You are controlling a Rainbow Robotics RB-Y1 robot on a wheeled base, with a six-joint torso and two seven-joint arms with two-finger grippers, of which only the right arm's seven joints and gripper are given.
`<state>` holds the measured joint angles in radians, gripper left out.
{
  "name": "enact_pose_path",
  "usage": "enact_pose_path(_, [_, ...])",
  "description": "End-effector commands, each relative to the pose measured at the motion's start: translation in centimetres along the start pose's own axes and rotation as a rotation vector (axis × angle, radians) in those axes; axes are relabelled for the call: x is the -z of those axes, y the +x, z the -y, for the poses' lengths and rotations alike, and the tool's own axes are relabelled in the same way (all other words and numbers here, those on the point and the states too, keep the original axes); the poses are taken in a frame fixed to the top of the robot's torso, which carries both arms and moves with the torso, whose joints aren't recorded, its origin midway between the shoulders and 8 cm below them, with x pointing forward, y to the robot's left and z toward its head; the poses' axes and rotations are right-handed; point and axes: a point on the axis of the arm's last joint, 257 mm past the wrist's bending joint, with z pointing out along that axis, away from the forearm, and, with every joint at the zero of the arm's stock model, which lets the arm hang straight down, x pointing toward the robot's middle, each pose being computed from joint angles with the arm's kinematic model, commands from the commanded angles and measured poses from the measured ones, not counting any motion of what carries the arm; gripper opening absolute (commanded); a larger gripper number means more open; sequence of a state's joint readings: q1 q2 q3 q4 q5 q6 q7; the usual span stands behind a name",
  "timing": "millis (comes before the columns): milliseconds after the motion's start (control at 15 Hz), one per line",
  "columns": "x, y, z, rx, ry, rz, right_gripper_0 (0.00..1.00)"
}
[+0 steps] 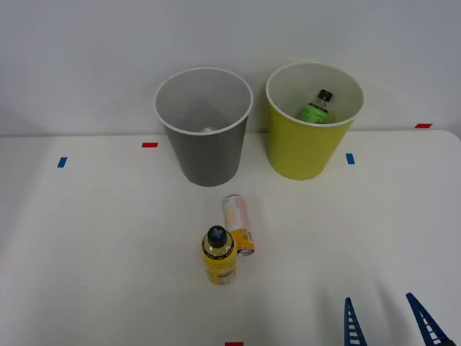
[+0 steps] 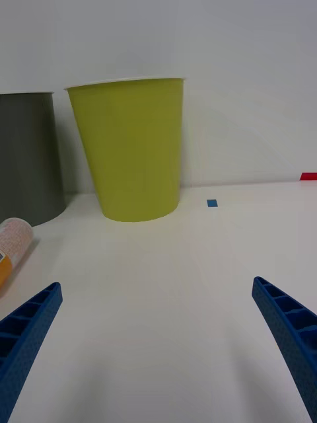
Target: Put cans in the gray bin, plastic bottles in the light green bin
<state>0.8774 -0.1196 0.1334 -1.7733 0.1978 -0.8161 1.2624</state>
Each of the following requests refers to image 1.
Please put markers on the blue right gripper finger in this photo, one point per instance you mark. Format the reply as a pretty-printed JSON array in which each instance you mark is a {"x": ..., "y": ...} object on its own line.
[
  {"x": 353, "y": 329},
  {"x": 428, "y": 326}
]

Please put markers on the pale orange drink can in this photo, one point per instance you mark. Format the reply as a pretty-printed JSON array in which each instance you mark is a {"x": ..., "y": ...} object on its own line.
[{"x": 236, "y": 216}]

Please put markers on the yellow label plastic bottle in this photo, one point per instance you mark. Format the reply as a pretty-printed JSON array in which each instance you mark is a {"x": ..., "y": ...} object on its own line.
[{"x": 219, "y": 259}]

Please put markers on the yellow-green plastic waste bin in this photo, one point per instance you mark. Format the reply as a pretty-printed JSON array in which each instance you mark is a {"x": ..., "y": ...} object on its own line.
[{"x": 302, "y": 151}]

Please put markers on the green label plastic bottle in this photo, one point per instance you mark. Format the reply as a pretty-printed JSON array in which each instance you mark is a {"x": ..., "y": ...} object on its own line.
[{"x": 315, "y": 112}]

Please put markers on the grey plastic waste bin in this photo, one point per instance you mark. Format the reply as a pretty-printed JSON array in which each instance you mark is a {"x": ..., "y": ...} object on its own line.
[{"x": 209, "y": 162}]

